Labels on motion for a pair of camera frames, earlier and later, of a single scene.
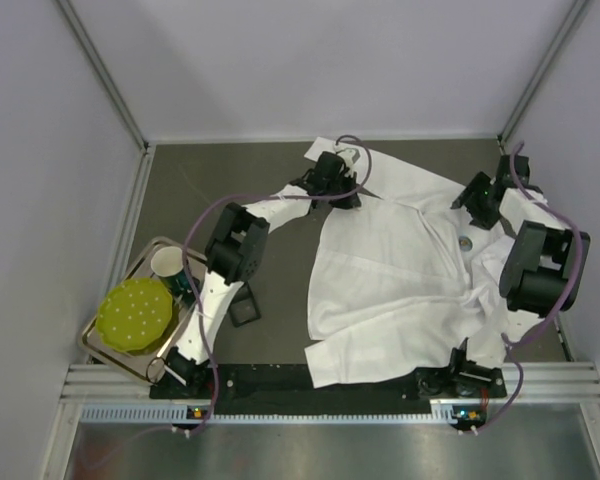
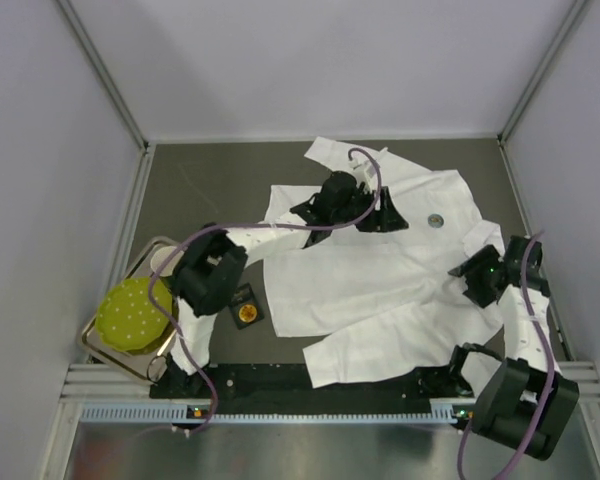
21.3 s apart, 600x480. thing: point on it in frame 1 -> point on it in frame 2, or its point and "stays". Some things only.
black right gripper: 478,209 -> 473,273
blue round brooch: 465,243 -> 436,220
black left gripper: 344,189 -> 375,209
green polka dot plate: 135,315 stays
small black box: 244,308 stays
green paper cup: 167,263 stays
